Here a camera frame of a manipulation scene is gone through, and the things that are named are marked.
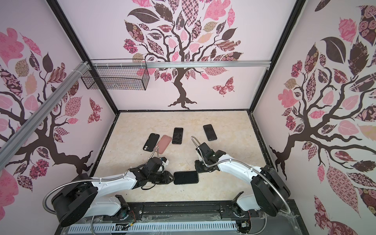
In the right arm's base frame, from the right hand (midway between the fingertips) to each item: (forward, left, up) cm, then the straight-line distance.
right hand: (196, 167), depth 85 cm
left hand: (-7, +14, -4) cm, 16 cm away
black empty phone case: (+21, +31, -4) cm, 38 cm away
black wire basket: (+52, +51, +31) cm, 79 cm away
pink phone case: (+20, +23, -5) cm, 31 cm away
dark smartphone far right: (+29, -11, -4) cm, 31 cm away
